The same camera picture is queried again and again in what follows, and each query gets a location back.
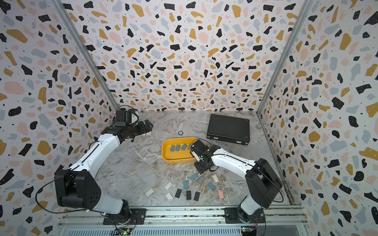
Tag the white eraser far left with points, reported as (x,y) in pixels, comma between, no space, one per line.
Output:
(149,192)

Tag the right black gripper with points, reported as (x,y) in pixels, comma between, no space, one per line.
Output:
(197,166)

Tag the black hard case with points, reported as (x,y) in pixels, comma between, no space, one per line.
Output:
(229,129)

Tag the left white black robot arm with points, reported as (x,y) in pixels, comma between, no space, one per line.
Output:
(76,186)

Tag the white eraser middle left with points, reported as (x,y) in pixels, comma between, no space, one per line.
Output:
(168,185)

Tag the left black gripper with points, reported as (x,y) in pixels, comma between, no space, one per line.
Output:
(142,129)

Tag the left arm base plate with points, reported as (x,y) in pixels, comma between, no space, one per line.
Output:
(135,217)

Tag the black eraser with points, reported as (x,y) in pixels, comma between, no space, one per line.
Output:
(178,193)
(197,195)
(188,195)

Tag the black eraser bottom middle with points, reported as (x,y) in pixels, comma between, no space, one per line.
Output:
(188,195)

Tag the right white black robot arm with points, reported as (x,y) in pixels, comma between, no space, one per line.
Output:
(262,181)

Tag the black eraser bottom right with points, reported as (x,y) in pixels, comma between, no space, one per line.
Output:
(197,195)

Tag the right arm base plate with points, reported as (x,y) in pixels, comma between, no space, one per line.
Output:
(235,215)

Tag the white eraser right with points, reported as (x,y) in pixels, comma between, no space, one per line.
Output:
(215,178)

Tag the white eraser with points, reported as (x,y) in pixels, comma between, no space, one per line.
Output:
(169,197)
(215,178)
(168,185)
(149,192)

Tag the pink eraser lower right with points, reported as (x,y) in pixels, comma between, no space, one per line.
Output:
(220,193)

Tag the small card box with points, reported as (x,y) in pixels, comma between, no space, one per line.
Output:
(149,134)

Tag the yellow plastic storage box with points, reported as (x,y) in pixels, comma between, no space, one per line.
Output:
(181,156)

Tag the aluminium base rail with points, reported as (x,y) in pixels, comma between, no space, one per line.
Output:
(280,220)

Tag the black eraser bottom left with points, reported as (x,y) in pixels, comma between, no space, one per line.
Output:
(178,193)

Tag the white eraser bottom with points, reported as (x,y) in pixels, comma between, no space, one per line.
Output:
(169,197)

